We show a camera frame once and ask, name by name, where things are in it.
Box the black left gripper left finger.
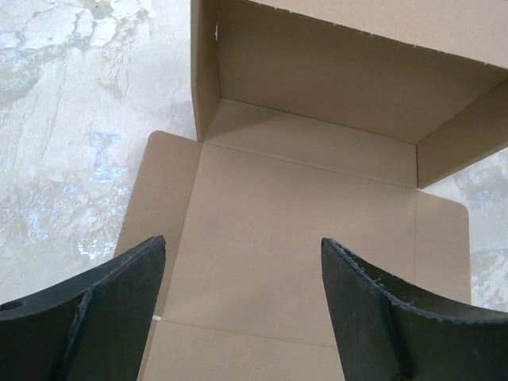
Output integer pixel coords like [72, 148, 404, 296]
[1, 236, 165, 381]

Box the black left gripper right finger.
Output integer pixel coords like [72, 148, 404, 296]
[321, 238, 507, 381]

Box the brown cardboard box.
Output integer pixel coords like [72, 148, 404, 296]
[117, 1, 507, 380]

